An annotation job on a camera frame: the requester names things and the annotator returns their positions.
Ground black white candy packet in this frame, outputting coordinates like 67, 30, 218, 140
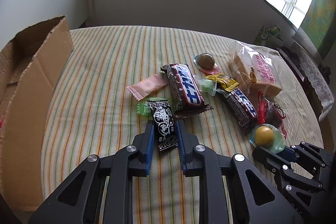
148, 101, 177, 152

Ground lace covered side table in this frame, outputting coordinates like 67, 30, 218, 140
277, 28, 335, 122

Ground brown cardboard box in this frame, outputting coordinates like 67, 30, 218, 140
1, 16, 74, 211

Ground yellow snack packet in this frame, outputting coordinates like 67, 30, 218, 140
206, 73, 239, 92

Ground brown jelly cup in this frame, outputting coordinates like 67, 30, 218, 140
193, 53, 220, 75

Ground pink candy wrapper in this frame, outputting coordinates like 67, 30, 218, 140
126, 73, 168, 101

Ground clear green candy packet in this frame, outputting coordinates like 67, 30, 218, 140
194, 76, 217, 97

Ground large snickers bar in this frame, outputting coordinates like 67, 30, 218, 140
161, 63, 213, 119

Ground yellow jelly cup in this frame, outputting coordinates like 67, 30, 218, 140
249, 124, 285, 153

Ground red dried fruit packet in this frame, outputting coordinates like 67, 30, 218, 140
257, 92, 287, 138

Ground wall map poster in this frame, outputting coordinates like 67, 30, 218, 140
301, 0, 335, 59

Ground green paper bag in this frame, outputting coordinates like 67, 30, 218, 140
254, 25, 281, 46

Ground packaged toast bread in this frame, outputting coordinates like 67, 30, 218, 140
229, 42, 282, 99

